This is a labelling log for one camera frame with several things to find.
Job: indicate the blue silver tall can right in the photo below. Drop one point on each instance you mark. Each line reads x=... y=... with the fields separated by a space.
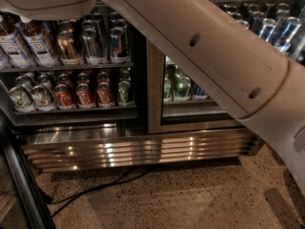
x=267 y=27

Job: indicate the green can compartment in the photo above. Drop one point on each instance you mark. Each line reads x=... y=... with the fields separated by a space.
x=182 y=90
x=125 y=97

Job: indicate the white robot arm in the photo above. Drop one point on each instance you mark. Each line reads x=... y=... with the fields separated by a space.
x=256 y=84

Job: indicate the green can left compartment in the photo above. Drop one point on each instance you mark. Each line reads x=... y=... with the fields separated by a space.
x=125 y=97

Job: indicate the red can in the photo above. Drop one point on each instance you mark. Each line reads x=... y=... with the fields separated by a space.
x=105 y=96
x=65 y=98
x=85 y=96

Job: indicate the green white can far left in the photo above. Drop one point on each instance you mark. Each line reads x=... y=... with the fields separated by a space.
x=21 y=99

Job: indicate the tea bottle white label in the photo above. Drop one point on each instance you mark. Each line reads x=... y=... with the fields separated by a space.
x=39 y=42

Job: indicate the green can right compartment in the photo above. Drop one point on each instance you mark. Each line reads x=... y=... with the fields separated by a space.
x=182 y=90

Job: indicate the green white can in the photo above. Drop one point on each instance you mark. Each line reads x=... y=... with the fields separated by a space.
x=42 y=98
x=21 y=99

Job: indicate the tea bottle far left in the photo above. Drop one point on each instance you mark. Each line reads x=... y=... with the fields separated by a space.
x=14 y=45

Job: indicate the glass fridge door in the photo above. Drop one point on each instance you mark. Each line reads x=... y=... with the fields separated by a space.
x=169 y=116
x=22 y=204

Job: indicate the stainless fridge base grille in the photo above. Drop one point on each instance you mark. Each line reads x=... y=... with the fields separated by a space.
x=78 y=150

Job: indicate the gold tall can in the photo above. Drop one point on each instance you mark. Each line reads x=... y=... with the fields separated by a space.
x=70 y=49

